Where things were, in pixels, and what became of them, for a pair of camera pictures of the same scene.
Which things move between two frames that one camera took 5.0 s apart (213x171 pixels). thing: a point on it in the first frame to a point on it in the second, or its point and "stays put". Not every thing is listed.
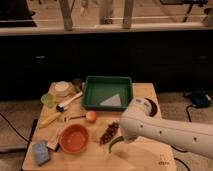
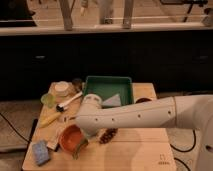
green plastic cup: [48, 99] stays put
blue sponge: [41, 152] stays put
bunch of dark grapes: [109, 132] stays put
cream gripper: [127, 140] to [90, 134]
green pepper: [115, 140] to [82, 144]
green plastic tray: [107, 93] stays put
